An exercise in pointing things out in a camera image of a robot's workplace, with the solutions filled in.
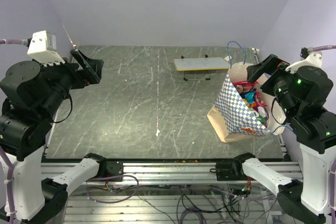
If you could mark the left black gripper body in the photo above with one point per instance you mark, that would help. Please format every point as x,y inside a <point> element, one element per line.
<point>80,78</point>

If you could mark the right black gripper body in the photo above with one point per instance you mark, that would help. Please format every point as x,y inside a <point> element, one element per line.
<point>277,83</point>

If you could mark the purple snack packet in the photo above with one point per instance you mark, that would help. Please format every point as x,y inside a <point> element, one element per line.
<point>261,108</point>

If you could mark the blue checkered paper bag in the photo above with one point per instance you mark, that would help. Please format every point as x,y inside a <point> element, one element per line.
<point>230,116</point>

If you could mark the red Real chips bag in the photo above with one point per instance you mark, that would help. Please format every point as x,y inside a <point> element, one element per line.
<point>243,87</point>

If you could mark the green Fox's candy bag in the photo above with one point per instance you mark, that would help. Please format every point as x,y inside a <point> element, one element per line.
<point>258,116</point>

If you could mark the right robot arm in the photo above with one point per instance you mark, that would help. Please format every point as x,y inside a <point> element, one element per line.
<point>302,101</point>

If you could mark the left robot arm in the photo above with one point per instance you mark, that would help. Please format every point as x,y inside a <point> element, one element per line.
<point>34,92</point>

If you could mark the blue snack packet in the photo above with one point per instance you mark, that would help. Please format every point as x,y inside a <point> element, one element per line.
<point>248,97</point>

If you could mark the small yellow-framed whiteboard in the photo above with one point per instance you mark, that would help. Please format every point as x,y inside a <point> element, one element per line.
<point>206,63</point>

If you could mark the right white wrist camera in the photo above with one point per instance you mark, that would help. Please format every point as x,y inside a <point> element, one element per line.
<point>311,57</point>

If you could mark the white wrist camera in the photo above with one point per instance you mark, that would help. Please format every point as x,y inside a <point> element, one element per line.
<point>42,48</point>
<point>311,57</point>

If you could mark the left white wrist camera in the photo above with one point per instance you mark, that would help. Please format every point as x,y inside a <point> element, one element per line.
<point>42,48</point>

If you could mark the aluminium frame rail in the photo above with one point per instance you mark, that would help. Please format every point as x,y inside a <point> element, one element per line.
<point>173,173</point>

